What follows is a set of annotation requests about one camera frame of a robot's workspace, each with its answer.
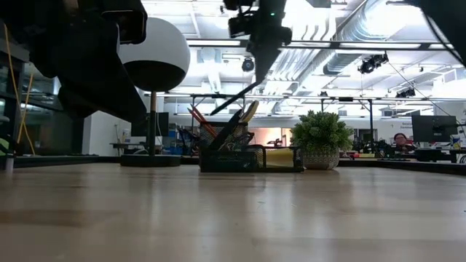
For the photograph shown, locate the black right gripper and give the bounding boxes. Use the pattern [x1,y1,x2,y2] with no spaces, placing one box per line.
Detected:
[247,0,293,84]

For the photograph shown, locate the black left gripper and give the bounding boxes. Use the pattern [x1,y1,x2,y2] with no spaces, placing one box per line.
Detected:
[21,0,147,121]

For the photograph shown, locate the black pen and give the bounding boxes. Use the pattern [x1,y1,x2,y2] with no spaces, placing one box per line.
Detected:
[210,81,261,116]
[209,108,243,151]

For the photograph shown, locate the yellow sticky notes pad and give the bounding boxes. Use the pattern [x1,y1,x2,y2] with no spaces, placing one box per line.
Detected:
[265,148,296,169]

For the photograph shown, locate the black mesh desk organizer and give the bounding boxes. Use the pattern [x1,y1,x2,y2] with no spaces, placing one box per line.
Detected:
[199,122,305,173]

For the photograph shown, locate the black background monitor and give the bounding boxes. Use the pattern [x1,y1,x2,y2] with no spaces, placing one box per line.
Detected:
[411,114,459,144]
[143,111,170,138]

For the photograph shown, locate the overhead beam with light strips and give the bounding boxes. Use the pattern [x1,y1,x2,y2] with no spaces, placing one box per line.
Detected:
[186,37,456,51]

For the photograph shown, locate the white globe lamp black base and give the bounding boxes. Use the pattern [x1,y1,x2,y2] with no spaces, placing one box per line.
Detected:
[118,17,191,168]

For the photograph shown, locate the green potted plant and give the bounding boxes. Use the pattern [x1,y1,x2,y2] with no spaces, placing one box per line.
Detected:
[290,110,355,171]

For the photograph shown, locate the black ceiling track light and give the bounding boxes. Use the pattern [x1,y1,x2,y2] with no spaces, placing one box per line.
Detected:
[395,87,416,99]
[357,52,390,76]

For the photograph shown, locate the person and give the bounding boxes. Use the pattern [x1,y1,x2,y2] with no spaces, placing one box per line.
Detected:
[392,132,416,153]

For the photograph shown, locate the black overhead camera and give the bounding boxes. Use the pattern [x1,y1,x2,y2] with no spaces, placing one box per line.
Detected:
[241,56,256,73]

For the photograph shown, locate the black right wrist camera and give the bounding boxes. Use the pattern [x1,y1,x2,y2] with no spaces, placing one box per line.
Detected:
[227,13,254,39]

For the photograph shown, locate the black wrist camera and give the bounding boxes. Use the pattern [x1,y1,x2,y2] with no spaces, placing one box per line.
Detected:
[101,0,149,45]
[227,13,254,39]

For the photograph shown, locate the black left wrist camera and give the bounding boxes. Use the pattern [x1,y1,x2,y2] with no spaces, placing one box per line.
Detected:
[101,0,149,45]

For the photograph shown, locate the black table frame rails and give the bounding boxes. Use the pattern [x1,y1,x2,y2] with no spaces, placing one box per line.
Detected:
[0,154,466,176]

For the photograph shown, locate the yellow cable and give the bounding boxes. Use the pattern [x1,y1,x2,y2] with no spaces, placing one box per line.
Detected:
[3,23,36,156]

